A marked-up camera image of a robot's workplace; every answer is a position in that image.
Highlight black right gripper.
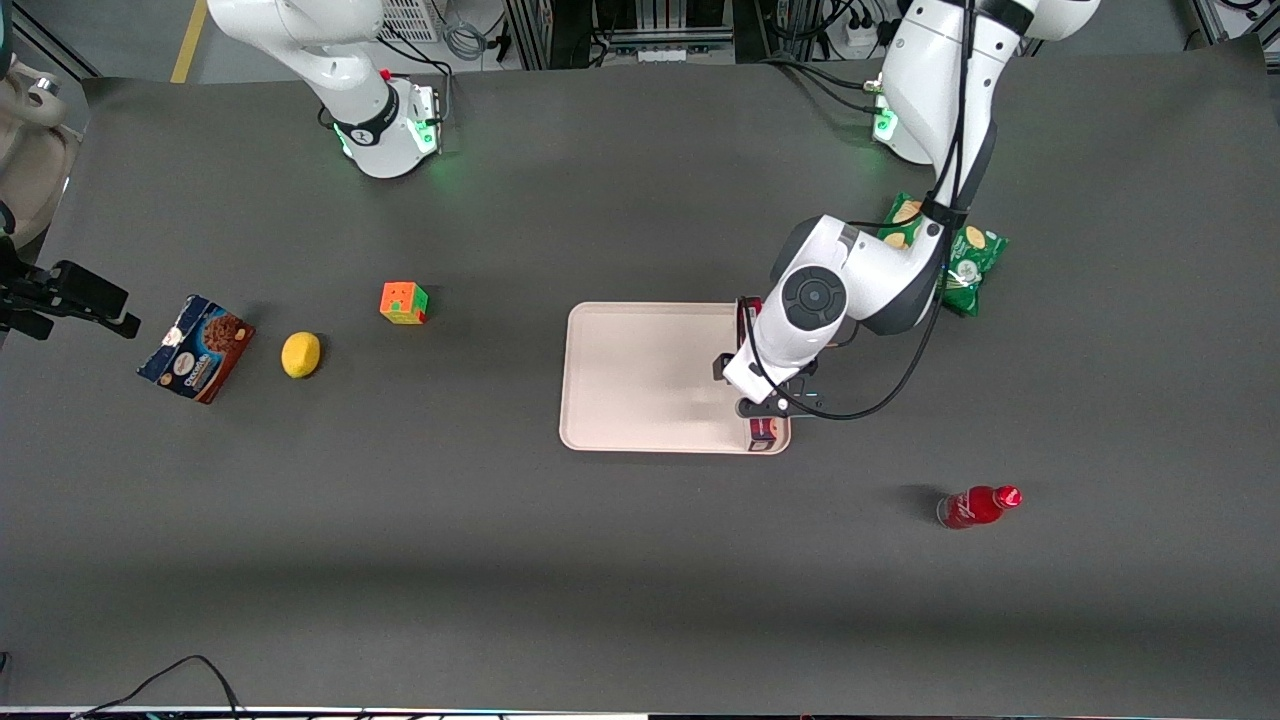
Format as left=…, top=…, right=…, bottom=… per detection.
left=0, top=259, right=143, bottom=342

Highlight red cookie box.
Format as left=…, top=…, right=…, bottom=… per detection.
left=738, top=296, right=787, bottom=454

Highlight pale pink plastic tray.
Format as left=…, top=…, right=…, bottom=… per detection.
left=558, top=302, right=792, bottom=456

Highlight blue chocolate cookie box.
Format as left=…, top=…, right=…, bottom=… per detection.
left=137, top=294, right=256, bottom=405

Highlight yellow lemon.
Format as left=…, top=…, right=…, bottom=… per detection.
left=281, top=331, right=323, bottom=380

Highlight green potato chips bag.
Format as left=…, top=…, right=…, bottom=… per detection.
left=878, top=192, right=1009, bottom=317

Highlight red soda bottle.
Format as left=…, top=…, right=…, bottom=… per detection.
left=936, top=485, right=1023, bottom=530

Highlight colourful puzzle cube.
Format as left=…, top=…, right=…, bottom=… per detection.
left=379, top=281, right=430, bottom=326

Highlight white power strip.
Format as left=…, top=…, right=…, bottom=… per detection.
left=843, top=12, right=901, bottom=53

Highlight white perforated vent panel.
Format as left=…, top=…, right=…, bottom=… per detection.
left=378, top=0, right=443, bottom=44

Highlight black left base cables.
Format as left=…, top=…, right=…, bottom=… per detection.
left=758, top=52, right=891, bottom=113

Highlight aluminium equipment rack frame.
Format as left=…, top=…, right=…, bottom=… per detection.
left=503, top=0, right=738, bottom=71

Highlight thin black table-edge cable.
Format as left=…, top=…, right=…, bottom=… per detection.
left=72, top=654, right=247, bottom=720

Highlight black right base cable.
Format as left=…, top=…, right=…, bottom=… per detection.
left=378, top=28, right=457, bottom=126

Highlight grey coiled cable bundle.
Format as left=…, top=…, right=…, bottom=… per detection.
left=440, top=0, right=513, bottom=63

